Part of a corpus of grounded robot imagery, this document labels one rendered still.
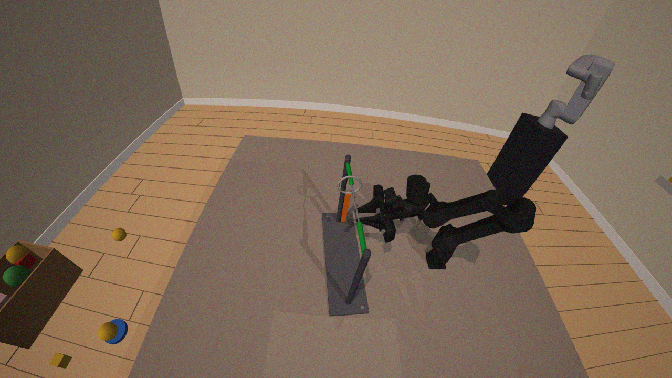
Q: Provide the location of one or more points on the orange long bar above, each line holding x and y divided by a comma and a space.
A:
347, 196

